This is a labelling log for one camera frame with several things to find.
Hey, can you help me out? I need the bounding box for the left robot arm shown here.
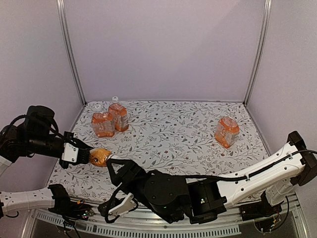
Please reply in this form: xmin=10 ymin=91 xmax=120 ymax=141
xmin=0 ymin=106 xmax=94 ymax=220

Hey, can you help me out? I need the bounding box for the left aluminium frame post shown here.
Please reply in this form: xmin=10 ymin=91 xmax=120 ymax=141
xmin=56 ymin=0 xmax=87 ymax=106

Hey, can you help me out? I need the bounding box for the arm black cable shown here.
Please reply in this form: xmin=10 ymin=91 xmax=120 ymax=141
xmin=0 ymin=114 xmax=72 ymax=147
xmin=148 ymin=150 xmax=317 ymax=181

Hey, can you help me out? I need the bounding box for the floral patterned table mat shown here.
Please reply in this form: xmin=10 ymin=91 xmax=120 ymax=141
xmin=47 ymin=100 xmax=282 ymax=207

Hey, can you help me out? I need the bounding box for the small orange black bottle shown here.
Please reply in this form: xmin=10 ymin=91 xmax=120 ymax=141
xmin=89 ymin=148 xmax=112 ymax=167

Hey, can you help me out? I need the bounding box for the large orange juice bottle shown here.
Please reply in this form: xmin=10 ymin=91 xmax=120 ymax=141
xmin=214 ymin=112 xmax=240 ymax=148

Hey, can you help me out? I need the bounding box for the right aluminium frame post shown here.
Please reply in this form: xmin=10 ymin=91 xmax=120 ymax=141
xmin=243 ymin=0 xmax=272 ymax=107

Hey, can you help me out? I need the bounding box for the aluminium frame post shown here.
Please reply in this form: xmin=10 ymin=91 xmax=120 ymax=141
xmin=56 ymin=0 xmax=87 ymax=106
xmin=243 ymin=0 xmax=272 ymax=107

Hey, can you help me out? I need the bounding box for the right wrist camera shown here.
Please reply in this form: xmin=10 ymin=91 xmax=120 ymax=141
xmin=98 ymin=193 xmax=139 ymax=224

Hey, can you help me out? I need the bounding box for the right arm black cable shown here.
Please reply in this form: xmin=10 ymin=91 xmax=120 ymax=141
xmin=148 ymin=150 xmax=317 ymax=181

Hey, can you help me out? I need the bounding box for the front aluminium rail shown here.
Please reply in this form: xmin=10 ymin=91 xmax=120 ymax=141
xmin=22 ymin=194 xmax=308 ymax=238

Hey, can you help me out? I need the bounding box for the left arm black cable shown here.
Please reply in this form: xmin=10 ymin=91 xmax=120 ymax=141
xmin=0 ymin=114 xmax=72 ymax=147

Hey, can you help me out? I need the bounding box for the orange bottle back right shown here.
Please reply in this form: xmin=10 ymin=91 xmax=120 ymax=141
xmin=108 ymin=96 xmax=129 ymax=132

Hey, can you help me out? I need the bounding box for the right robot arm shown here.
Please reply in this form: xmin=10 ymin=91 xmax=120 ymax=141
xmin=99 ymin=131 xmax=317 ymax=224

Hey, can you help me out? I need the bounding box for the orange bottle back left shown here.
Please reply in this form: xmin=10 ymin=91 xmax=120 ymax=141
xmin=91 ymin=104 xmax=115 ymax=138

